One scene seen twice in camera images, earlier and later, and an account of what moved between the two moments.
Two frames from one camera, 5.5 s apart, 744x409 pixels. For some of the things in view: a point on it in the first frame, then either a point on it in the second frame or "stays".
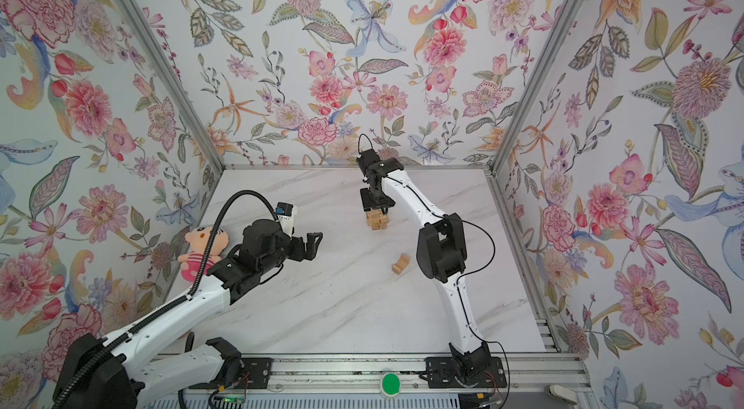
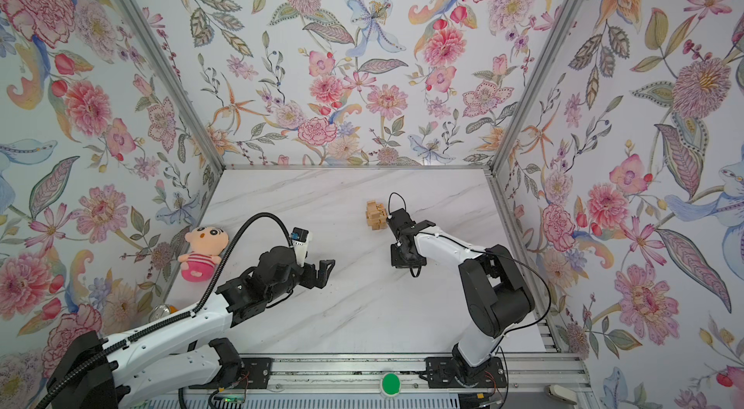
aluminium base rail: [551, 374] stays
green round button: [391, 384] stays
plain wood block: [378, 223] stays
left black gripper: [311, 249] -> [315, 281]
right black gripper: [367, 204] -> [397, 263]
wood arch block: [377, 218] stays
